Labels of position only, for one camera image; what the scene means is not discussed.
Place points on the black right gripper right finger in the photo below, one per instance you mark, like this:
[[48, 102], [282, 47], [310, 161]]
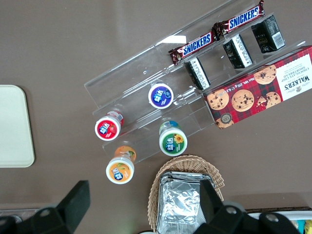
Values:
[[226, 219]]

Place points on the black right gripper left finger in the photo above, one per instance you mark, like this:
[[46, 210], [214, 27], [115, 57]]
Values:
[[70, 209]]

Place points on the light tan wicker basket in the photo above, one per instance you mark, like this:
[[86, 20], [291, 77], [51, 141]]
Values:
[[170, 168]]

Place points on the white rectangular snack tray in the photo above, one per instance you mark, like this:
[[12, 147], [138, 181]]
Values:
[[304, 214]]

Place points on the beige plastic serving tray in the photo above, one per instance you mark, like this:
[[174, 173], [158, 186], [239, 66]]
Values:
[[14, 126]]

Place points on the stacked aluminium foil containers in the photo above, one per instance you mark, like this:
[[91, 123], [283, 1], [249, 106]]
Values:
[[178, 202]]

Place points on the orange label gum jar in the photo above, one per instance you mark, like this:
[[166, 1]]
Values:
[[120, 170]]

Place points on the red label gum jar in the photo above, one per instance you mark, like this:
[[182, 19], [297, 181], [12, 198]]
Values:
[[107, 128]]

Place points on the green label gum jar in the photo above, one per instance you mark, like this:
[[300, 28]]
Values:
[[173, 143]]

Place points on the red Walkers cookie box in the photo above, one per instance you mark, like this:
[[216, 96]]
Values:
[[258, 92]]

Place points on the blue label gum jar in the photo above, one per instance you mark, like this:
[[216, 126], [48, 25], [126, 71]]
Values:
[[161, 96]]

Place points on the clear acrylic stepped stand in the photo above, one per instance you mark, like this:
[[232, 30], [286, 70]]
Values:
[[175, 34], [136, 80]]

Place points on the small black carton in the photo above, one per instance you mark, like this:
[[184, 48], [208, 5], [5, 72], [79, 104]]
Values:
[[268, 35], [197, 73], [237, 51]]

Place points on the Snickers chocolate bar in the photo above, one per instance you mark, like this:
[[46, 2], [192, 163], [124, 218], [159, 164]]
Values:
[[195, 46], [243, 18]]

